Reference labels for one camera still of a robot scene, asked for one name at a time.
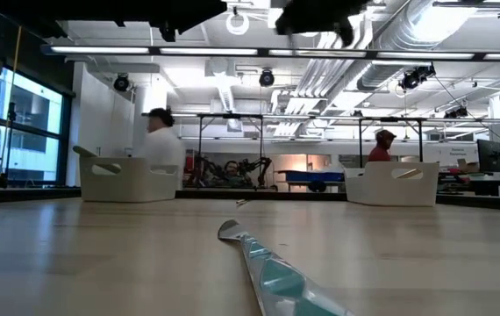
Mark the black table frame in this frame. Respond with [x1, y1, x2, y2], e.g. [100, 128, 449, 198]
[0, 186, 500, 209]

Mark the large glass window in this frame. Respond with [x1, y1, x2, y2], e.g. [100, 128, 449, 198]
[0, 65, 74, 186]

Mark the silver metal utensil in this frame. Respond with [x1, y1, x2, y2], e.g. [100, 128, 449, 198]
[72, 145, 123, 176]

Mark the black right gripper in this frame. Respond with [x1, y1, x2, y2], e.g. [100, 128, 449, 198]
[275, 0, 372, 47]

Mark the black station frame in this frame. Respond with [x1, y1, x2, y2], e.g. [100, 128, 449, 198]
[196, 112, 266, 188]
[358, 115, 425, 170]

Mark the silver ventilation duct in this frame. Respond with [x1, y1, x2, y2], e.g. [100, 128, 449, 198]
[372, 0, 466, 52]

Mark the teal handled knife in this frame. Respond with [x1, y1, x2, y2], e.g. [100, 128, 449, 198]
[217, 219, 357, 316]

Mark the black ceiling camera cluster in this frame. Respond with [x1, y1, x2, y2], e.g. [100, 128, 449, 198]
[398, 64, 437, 91]

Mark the white plastic bin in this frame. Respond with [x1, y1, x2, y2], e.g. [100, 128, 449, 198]
[343, 161, 440, 208]
[78, 155, 181, 204]

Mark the overhead light bar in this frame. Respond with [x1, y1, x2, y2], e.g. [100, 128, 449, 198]
[41, 43, 500, 62]

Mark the white ring ceiling fixture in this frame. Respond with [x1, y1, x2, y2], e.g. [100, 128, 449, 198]
[225, 11, 252, 37]

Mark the black computer monitor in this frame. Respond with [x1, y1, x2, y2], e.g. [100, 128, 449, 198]
[476, 138, 500, 174]

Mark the blue covered table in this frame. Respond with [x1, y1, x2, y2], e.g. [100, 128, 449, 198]
[275, 169, 348, 193]

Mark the black tripod stand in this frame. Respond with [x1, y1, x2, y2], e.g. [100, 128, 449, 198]
[5, 101, 17, 186]

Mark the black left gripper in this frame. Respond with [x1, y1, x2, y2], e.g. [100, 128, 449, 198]
[55, 0, 229, 43]

